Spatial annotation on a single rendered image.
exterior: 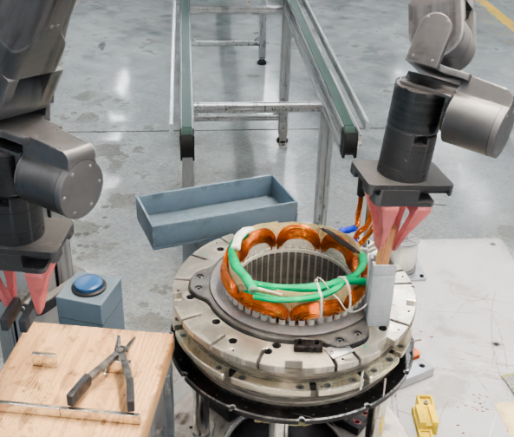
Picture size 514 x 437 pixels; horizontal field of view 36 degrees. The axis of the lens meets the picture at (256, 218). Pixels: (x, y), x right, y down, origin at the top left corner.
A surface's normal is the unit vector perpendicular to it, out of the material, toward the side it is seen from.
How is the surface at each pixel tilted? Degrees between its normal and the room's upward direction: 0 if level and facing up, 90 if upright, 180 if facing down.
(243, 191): 90
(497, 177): 0
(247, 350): 0
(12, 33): 73
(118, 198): 0
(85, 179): 91
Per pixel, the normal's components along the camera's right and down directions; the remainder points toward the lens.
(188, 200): 0.36, 0.47
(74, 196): 0.84, 0.30
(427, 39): -0.45, -0.08
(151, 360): 0.02, -0.87
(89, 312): -0.26, 0.48
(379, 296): 0.06, 0.50
